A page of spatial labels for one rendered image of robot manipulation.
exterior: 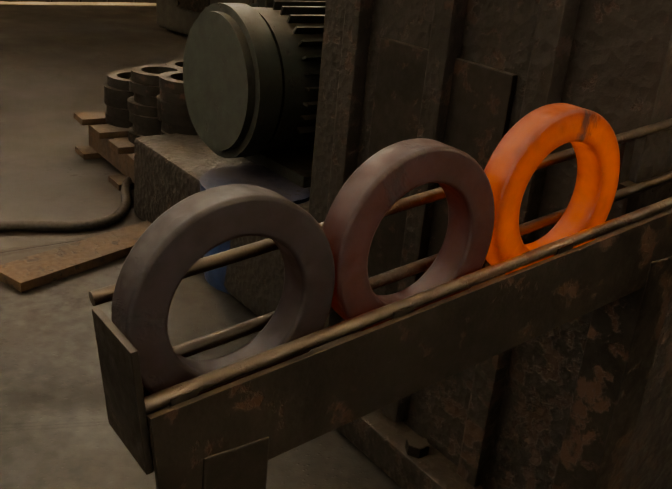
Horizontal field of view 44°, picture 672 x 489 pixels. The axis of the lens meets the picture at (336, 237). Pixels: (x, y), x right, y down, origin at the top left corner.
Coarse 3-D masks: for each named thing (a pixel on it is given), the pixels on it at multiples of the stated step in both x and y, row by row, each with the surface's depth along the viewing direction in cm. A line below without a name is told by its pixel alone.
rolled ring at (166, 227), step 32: (224, 192) 61; (256, 192) 62; (160, 224) 59; (192, 224) 58; (224, 224) 60; (256, 224) 62; (288, 224) 64; (128, 256) 60; (160, 256) 58; (192, 256) 59; (288, 256) 67; (320, 256) 67; (128, 288) 58; (160, 288) 59; (288, 288) 69; (320, 288) 68; (128, 320) 58; (160, 320) 60; (288, 320) 68; (320, 320) 69; (160, 352) 61; (256, 352) 68; (160, 384) 62; (224, 384) 66
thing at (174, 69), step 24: (120, 72) 291; (144, 72) 263; (168, 72) 251; (120, 96) 280; (144, 96) 263; (168, 96) 242; (96, 120) 294; (120, 120) 285; (144, 120) 264; (168, 120) 246; (96, 144) 297; (120, 144) 267; (120, 168) 280
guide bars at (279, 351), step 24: (624, 216) 88; (648, 216) 90; (576, 240) 83; (504, 264) 78; (432, 288) 74; (456, 288) 75; (384, 312) 71; (408, 312) 72; (312, 336) 67; (336, 336) 68; (240, 360) 64; (264, 360) 64; (192, 384) 61; (216, 384) 62
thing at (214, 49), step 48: (288, 0) 211; (192, 48) 211; (240, 48) 192; (288, 48) 197; (192, 96) 216; (240, 96) 195; (288, 96) 198; (144, 144) 236; (192, 144) 238; (240, 144) 203; (288, 144) 212; (144, 192) 240; (192, 192) 214; (240, 240) 197; (240, 288) 200
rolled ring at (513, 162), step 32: (512, 128) 79; (544, 128) 77; (576, 128) 80; (608, 128) 83; (512, 160) 77; (608, 160) 85; (512, 192) 78; (576, 192) 88; (608, 192) 87; (512, 224) 79; (576, 224) 87; (512, 256) 81
